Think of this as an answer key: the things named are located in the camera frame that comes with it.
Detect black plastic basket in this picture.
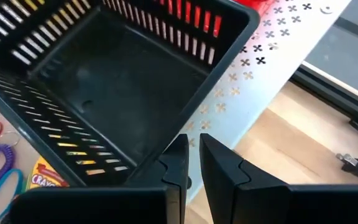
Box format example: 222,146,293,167
0,0,260,187

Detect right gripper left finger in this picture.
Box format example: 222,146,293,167
7,133,190,224

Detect crayon box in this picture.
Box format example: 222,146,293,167
26,155,71,190

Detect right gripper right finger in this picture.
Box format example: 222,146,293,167
200,133,358,224

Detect thin blue rubber band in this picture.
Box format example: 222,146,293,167
0,169,24,224

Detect red plastic basket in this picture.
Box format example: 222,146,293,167
163,0,275,38

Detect purple coil wrist keychain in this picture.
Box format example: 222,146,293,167
0,131,21,185

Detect white perforated metal shelf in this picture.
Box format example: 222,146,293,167
178,0,352,200

